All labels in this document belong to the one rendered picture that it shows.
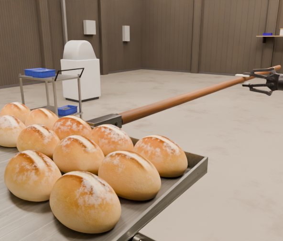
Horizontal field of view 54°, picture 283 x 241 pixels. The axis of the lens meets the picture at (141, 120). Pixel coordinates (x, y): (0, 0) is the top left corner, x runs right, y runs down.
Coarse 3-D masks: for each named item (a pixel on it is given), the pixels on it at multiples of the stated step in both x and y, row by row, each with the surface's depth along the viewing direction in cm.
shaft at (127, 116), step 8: (256, 72) 153; (264, 72) 162; (232, 80) 124; (240, 80) 130; (208, 88) 104; (216, 88) 109; (224, 88) 117; (176, 96) 88; (184, 96) 90; (192, 96) 93; (200, 96) 99; (152, 104) 77; (160, 104) 79; (168, 104) 82; (176, 104) 86; (128, 112) 69; (136, 112) 71; (144, 112) 73; (152, 112) 76; (128, 120) 68
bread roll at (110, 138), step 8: (96, 128) 50; (104, 128) 49; (112, 128) 49; (88, 136) 50; (96, 136) 48; (104, 136) 48; (112, 136) 47; (120, 136) 47; (128, 136) 49; (104, 144) 47; (112, 144) 47; (120, 144) 47; (128, 144) 47; (104, 152) 47; (112, 152) 47
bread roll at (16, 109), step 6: (18, 102) 68; (6, 108) 67; (12, 108) 66; (18, 108) 66; (24, 108) 66; (0, 114) 67; (6, 114) 66; (12, 114) 65; (18, 114) 65; (24, 114) 65; (24, 120) 65
